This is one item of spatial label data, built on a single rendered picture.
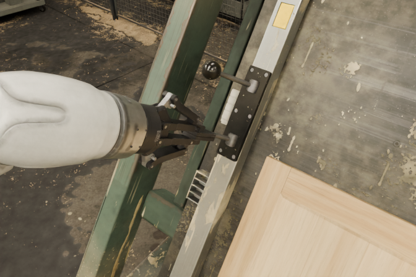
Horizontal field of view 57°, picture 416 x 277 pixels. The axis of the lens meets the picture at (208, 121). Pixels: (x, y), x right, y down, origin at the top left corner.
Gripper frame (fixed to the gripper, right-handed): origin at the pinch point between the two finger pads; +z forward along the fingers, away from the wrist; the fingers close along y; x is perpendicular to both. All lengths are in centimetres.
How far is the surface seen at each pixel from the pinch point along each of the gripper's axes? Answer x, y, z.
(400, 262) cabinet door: -38.3, -7.4, 14.1
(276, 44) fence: -2.5, 21.4, 11.8
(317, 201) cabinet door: -21.8, -4.3, 13.8
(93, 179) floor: 140, -85, 129
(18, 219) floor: 149, -114, 88
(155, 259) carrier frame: 22, -51, 40
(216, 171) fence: -0.5, -7.9, 11.7
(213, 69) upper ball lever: 2.4, 12.2, 0.4
